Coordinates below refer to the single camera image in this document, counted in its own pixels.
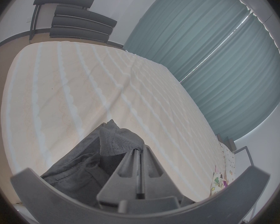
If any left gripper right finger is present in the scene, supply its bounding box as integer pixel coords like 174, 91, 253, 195
141, 145, 185, 205

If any grey white bedside table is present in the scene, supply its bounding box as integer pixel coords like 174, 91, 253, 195
217, 134, 235, 150

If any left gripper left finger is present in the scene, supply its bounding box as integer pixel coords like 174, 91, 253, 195
96, 148, 140, 207

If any black T-shirt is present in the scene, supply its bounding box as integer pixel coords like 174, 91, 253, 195
40, 119, 145, 206

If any white printed pyjama garment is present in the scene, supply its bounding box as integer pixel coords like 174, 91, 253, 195
210, 165, 229, 195

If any blue-green curtain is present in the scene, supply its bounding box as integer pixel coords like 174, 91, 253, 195
181, 13, 280, 142
123, 0, 251, 82

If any black chest of drawers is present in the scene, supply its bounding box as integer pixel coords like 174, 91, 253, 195
29, 0, 118, 44

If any bed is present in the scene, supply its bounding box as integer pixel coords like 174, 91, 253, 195
0, 41, 255, 203

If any white printed pillow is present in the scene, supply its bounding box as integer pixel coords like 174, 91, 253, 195
219, 141, 236, 186

